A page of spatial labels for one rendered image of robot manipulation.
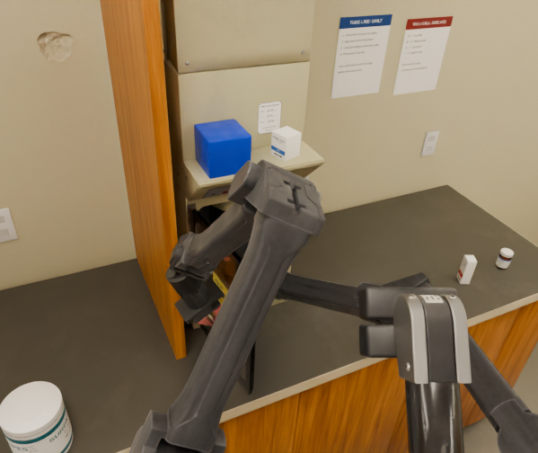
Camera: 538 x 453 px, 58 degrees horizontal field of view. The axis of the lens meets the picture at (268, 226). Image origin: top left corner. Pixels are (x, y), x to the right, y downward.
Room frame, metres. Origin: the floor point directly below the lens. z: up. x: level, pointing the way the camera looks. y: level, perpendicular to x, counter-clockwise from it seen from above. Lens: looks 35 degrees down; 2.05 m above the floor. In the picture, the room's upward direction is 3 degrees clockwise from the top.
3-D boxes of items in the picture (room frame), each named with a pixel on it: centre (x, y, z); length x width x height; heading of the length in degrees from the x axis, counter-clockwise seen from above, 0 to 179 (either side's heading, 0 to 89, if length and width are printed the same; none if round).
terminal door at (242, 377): (0.88, 0.11, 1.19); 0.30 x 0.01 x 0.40; 34
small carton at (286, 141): (1.07, -0.03, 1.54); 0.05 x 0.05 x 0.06; 43
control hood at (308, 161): (1.04, 0.04, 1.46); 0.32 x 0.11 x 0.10; 117
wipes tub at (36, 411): (0.63, 0.50, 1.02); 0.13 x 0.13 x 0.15
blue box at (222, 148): (1.00, 0.11, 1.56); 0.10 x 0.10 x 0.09; 27
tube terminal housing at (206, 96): (1.20, 0.12, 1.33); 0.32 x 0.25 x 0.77; 117
